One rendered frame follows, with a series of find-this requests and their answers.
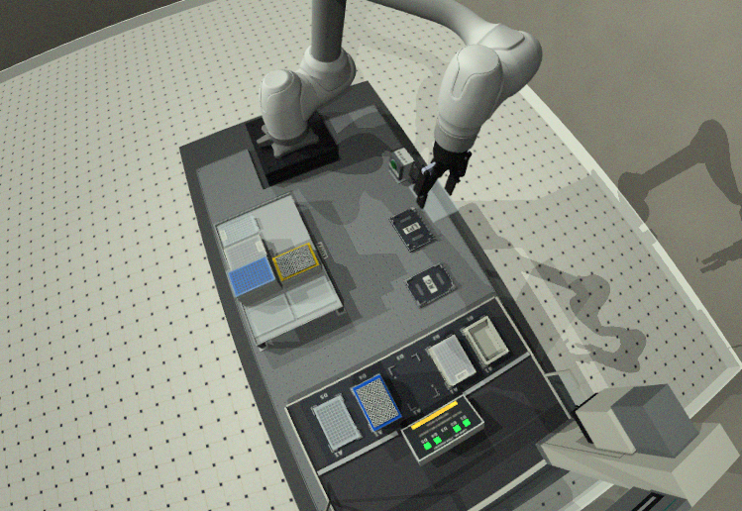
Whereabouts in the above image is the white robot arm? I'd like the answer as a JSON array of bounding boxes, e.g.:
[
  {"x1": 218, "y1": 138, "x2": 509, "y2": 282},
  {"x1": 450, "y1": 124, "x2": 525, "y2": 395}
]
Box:
[{"x1": 257, "y1": 0, "x2": 542, "y2": 158}]

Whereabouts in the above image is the white ready key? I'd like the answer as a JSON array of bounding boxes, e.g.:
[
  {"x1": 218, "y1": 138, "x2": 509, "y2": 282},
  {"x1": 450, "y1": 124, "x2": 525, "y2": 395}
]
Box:
[{"x1": 388, "y1": 148, "x2": 415, "y2": 184}]

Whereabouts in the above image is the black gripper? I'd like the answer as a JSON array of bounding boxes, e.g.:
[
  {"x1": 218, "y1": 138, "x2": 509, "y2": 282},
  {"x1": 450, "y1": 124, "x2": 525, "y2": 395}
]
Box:
[{"x1": 413, "y1": 141, "x2": 472, "y2": 209}]

